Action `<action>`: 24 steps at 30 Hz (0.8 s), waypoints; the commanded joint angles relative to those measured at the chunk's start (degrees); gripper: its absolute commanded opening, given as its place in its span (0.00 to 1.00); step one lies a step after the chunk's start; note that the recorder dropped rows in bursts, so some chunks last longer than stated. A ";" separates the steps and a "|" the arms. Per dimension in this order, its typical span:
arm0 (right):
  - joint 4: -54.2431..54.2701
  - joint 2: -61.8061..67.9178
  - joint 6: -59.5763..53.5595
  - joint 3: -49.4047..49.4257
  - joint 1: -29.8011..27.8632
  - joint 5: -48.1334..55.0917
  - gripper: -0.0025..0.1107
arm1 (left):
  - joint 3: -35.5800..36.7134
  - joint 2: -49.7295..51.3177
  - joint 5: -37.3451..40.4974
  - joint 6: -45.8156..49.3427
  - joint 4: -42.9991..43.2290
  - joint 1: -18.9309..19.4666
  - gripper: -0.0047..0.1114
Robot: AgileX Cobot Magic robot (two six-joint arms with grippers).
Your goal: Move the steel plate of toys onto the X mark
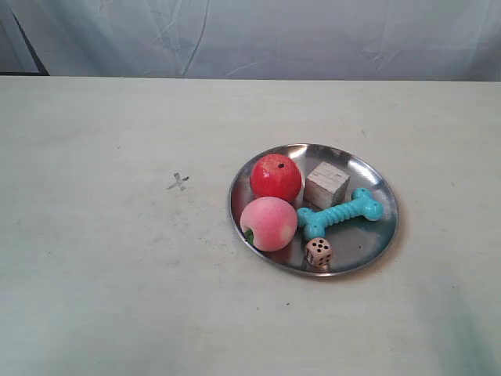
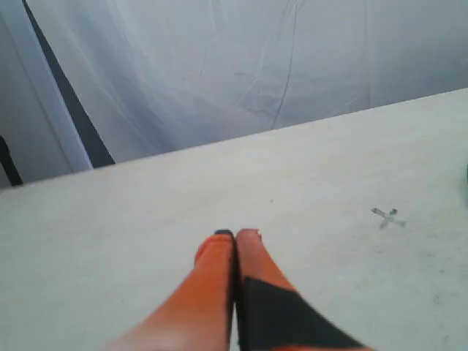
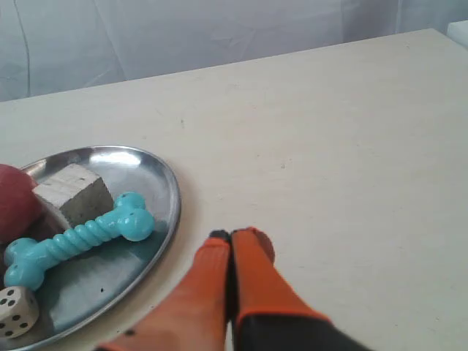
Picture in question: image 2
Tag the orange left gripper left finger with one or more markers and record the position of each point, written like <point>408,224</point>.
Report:
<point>198,314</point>

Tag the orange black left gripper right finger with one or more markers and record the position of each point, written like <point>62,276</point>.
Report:
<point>272,315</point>

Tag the clear tape cross mark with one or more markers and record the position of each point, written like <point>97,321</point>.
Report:
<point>388,218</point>

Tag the white backdrop cloth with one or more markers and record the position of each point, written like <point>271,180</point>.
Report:
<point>86,84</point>

